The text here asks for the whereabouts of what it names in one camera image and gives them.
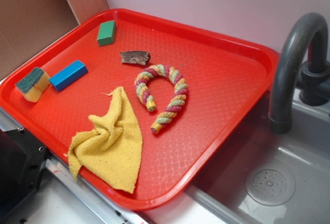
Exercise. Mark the blue rectangular block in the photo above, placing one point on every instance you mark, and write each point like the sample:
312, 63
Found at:
68, 75

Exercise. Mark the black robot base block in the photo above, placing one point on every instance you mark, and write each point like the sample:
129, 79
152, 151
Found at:
23, 159

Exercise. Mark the brown cardboard panel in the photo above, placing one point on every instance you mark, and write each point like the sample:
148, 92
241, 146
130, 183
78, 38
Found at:
29, 26

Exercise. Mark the grey toy faucet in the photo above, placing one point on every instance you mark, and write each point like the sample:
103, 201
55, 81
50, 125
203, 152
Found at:
302, 65

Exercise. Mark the yellow cloth rag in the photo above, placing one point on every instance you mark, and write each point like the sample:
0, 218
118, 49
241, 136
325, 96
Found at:
112, 150

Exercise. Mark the red plastic tray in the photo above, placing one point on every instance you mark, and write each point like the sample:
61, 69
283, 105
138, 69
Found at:
226, 77

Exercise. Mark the yellow green scrub sponge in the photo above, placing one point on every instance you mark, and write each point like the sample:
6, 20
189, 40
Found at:
34, 84

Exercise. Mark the round sink drain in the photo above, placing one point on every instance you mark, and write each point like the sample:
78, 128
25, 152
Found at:
270, 185

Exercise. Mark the green rectangular block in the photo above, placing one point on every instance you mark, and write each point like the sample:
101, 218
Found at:
107, 33

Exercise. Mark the grey plastic sink basin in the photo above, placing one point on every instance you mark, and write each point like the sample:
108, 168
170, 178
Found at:
303, 151

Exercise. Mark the brown wood bark piece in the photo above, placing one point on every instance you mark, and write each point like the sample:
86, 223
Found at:
135, 57

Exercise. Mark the multicolour twisted rope toy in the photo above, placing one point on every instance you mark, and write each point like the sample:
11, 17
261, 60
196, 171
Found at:
146, 98

